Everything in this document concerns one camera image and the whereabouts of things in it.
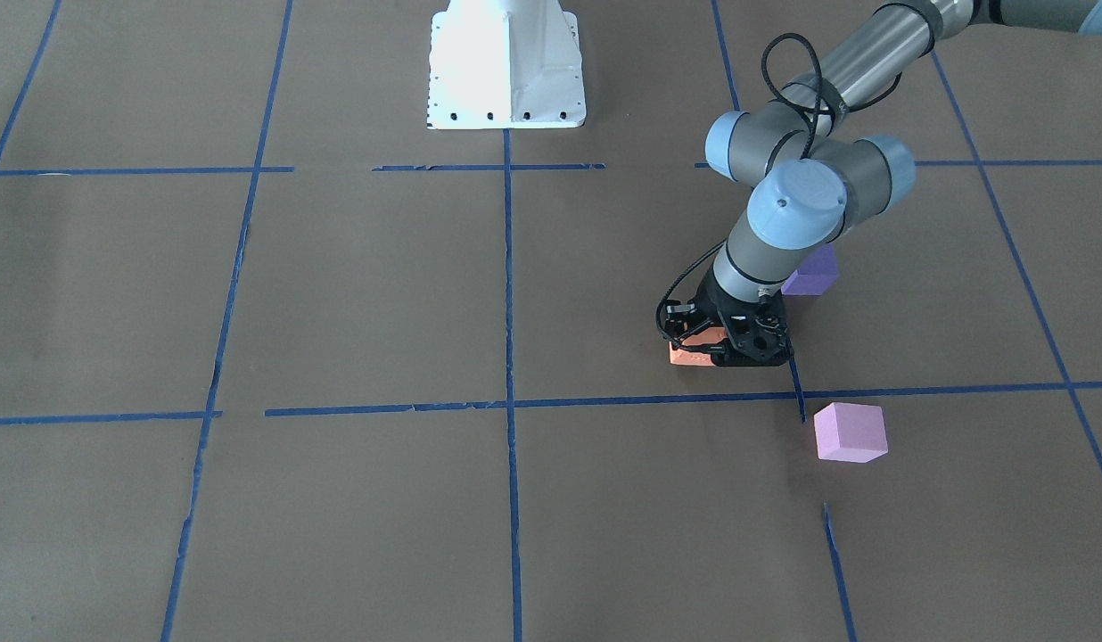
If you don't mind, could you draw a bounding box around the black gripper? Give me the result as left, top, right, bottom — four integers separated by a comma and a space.
653, 268, 788, 350

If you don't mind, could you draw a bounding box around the orange foam block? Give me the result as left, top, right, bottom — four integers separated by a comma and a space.
668, 327, 728, 367

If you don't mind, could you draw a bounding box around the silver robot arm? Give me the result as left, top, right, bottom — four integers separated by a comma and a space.
653, 1, 1102, 366

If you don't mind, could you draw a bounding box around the purple foam block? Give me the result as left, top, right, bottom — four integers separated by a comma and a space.
782, 243, 840, 296

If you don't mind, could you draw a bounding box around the pink foam block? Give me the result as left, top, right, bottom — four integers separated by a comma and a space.
813, 402, 890, 463

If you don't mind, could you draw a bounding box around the black camera cable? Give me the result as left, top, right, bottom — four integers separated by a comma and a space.
655, 33, 904, 344

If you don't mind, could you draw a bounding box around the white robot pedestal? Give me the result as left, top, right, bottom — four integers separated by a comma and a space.
426, 1, 588, 130

